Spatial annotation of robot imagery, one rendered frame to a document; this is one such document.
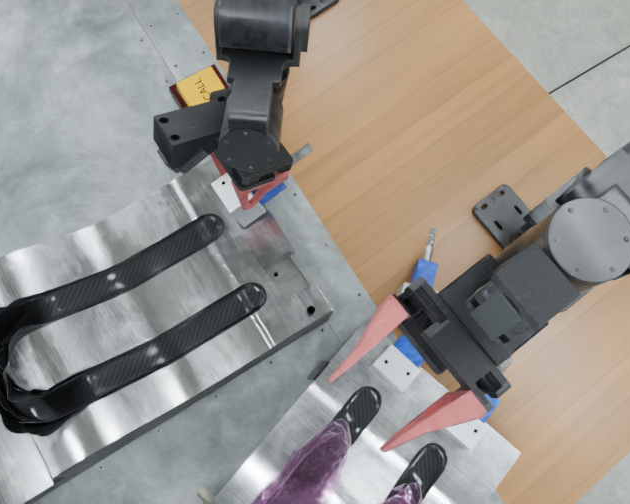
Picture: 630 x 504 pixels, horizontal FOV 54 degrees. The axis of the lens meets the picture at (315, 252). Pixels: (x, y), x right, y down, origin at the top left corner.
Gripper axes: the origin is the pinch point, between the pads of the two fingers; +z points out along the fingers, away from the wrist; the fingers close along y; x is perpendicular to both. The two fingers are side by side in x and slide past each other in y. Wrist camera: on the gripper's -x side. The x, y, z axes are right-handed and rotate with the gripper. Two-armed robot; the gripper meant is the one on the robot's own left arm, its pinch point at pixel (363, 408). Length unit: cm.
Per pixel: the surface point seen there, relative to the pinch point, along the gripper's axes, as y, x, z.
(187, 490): -3.2, 38.5, 22.0
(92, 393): -18.7, 26.8, 22.2
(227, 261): -23.0, 30.3, 0.3
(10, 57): -72, 39, 8
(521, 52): -45, 123, -115
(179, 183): -35.5, 30.3, -0.8
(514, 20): -55, 123, -121
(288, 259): -19.0, 33.2, -6.5
